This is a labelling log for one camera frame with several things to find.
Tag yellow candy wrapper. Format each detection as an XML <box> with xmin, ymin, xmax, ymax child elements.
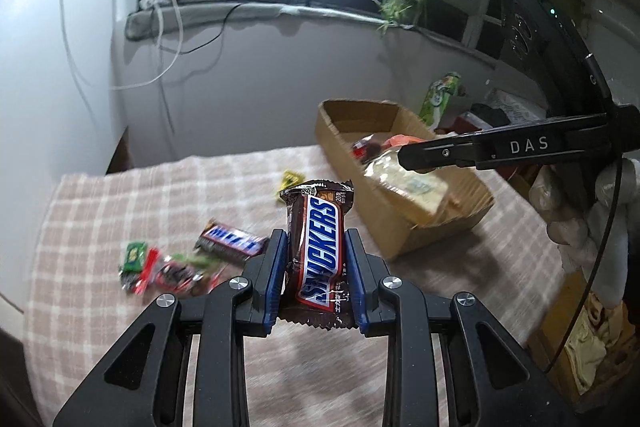
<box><xmin>277</xmin><ymin>170</ymin><xmax>307</xmax><ymax>208</ymax></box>

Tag orange snack packet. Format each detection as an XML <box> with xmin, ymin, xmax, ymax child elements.
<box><xmin>385</xmin><ymin>134</ymin><xmax>426</xmax><ymax>152</ymax></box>

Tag green square candy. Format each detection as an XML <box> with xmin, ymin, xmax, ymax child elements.
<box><xmin>119</xmin><ymin>241</ymin><xmax>148</xmax><ymax>273</ymax></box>

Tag yellow cloth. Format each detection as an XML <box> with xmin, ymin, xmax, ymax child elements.
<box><xmin>565</xmin><ymin>292</ymin><xmax>636</xmax><ymax>395</ymax></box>

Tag plaid tablecloth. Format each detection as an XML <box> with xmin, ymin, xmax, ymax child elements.
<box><xmin>25</xmin><ymin>142</ymin><xmax>566</xmax><ymax>427</ymax></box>

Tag white cable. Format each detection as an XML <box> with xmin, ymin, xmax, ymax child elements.
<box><xmin>60</xmin><ymin>0</ymin><xmax>183</xmax><ymax>90</ymax></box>

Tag person's right hand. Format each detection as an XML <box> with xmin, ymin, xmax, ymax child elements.
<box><xmin>530</xmin><ymin>157</ymin><xmax>640</xmax><ymax>308</ymax></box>

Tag green printed bag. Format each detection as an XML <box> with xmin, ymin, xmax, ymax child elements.
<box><xmin>417</xmin><ymin>72</ymin><xmax>463</xmax><ymax>130</ymax></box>

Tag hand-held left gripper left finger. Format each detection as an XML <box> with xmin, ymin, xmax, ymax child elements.
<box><xmin>52</xmin><ymin>228</ymin><xmax>290</xmax><ymax>427</ymax></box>

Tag black cable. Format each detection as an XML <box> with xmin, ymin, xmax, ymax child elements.
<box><xmin>160</xmin><ymin>2</ymin><xmax>246</xmax><ymax>142</ymax></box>

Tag brown chocolate bar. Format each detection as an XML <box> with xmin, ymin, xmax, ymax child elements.
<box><xmin>278</xmin><ymin>179</ymin><xmax>356</xmax><ymax>330</ymax></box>
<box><xmin>195</xmin><ymin>219</ymin><xmax>271</xmax><ymax>265</ymax></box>

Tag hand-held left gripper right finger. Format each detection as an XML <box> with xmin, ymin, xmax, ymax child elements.
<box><xmin>342</xmin><ymin>228</ymin><xmax>581</xmax><ymax>427</ymax></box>

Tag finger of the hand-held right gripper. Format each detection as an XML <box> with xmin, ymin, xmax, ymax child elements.
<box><xmin>399</xmin><ymin>129</ymin><xmax>481</xmax><ymax>172</ymax></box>

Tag clear cracker packet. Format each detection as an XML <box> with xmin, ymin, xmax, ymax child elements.
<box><xmin>362</xmin><ymin>149</ymin><xmax>451</xmax><ymax>228</ymax></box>

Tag red candy stick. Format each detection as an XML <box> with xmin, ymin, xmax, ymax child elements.
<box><xmin>134</xmin><ymin>248</ymin><xmax>161</xmax><ymax>295</ymax></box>

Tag cardboard box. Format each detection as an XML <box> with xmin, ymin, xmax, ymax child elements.
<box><xmin>315</xmin><ymin>99</ymin><xmax>496</xmax><ymax>260</ymax></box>

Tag red date packet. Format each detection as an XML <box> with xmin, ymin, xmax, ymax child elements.
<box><xmin>350</xmin><ymin>134</ymin><xmax>388</xmax><ymax>160</ymax></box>
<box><xmin>152</xmin><ymin>252</ymin><xmax>226</xmax><ymax>298</ymax></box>

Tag white lace cloth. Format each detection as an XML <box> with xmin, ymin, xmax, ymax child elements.
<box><xmin>487</xmin><ymin>89</ymin><xmax>548</xmax><ymax>122</ymax></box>

